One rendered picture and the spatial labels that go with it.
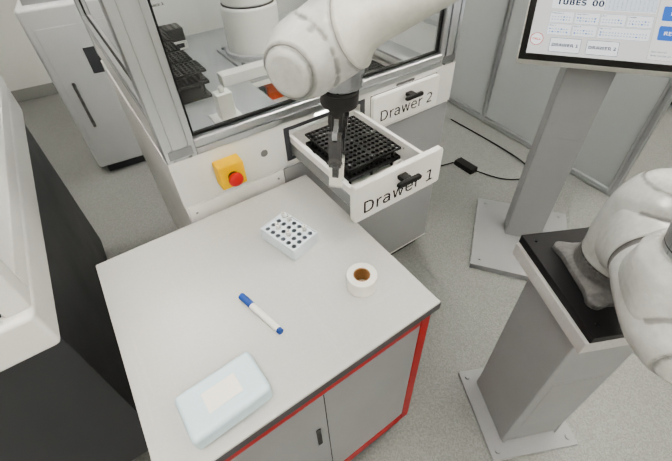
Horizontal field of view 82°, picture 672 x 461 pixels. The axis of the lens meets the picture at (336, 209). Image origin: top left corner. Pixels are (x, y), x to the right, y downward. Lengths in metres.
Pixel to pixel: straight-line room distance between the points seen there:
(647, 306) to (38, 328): 1.03
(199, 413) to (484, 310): 1.37
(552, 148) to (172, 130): 1.45
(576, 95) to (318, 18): 1.34
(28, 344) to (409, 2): 0.87
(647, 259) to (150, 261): 1.01
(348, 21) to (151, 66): 0.53
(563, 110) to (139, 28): 1.46
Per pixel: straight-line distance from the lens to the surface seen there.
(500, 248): 2.08
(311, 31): 0.52
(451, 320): 1.81
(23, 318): 0.92
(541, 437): 1.68
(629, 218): 0.89
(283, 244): 0.96
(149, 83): 0.96
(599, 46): 1.61
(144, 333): 0.96
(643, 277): 0.75
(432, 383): 1.66
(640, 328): 0.77
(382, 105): 1.30
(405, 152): 1.13
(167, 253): 1.09
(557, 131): 1.81
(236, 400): 0.77
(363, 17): 0.53
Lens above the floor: 1.50
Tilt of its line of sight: 43 degrees down
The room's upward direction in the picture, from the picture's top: 3 degrees counter-clockwise
